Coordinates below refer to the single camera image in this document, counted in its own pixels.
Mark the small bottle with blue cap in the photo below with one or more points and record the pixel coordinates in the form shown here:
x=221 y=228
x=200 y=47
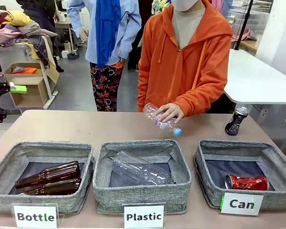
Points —
x=152 y=114

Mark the black drink can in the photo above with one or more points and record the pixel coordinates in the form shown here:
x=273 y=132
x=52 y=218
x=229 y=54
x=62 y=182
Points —
x=236 y=122

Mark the person's right forearm orange sleeve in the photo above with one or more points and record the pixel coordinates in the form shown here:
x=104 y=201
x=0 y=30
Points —
x=144 y=93

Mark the crushed red can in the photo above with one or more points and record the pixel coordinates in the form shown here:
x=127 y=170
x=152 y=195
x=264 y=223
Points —
x=248 y=183

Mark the pink cloth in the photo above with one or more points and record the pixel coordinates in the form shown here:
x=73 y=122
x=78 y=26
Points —
x=246 y=37

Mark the orange cloth in box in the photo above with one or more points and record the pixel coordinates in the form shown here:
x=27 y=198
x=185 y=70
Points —
x=27 y=70

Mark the large white table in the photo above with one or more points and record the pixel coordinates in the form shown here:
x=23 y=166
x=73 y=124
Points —
x=252 y=78

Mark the white Bottle label sign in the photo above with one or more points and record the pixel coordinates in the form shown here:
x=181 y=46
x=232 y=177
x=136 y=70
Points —
x=35 y=216

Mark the white Plastic label sign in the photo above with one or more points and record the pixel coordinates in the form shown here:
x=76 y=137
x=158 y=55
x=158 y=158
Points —
x=144 y=216

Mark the black stand pole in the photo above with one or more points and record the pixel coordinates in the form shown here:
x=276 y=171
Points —
x=244 y=23

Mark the clear plastic storage crates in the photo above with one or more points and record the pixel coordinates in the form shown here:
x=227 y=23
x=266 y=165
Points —
x=250 y=19

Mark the large clear plastic bottle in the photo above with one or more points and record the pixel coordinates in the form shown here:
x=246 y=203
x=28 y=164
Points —
x=143 y=169

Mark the person's left hand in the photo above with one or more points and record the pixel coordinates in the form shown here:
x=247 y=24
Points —
x=171 y=113

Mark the open cardboard box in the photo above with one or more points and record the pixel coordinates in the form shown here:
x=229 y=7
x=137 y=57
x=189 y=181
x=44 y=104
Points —
x=31 y=93

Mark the pile of colourful clothes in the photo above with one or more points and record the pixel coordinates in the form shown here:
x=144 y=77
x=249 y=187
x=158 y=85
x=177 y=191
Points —
x=16 y=31

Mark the black round floor item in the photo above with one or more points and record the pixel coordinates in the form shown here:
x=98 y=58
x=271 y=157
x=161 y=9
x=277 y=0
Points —
x=73 y=56

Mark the grey fabric basket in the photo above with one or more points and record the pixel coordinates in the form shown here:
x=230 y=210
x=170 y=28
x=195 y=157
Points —
x=212 y=190
x=62 y=200
x=143 y=198

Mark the brown glass bottle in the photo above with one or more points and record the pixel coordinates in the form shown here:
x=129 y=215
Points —
x=54 y=188
x=50 y=174

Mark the person in blue shirt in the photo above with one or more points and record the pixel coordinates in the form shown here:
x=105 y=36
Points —
x=109 y=35

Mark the person in orange hoodie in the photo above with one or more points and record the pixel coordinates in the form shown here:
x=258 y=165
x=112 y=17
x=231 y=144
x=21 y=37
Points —
x=176 y=71

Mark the white table under clothes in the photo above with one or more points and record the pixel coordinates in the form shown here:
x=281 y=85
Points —
x=46 y=78

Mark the white Can label sign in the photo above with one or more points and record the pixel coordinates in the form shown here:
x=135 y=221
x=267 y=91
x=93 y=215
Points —
x=242 y=204

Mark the white face mask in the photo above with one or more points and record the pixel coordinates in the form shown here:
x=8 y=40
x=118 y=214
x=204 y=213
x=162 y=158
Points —
x=183 y=3

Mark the person in dark clothes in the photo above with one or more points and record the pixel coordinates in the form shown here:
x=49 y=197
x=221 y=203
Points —
x=41 y=12

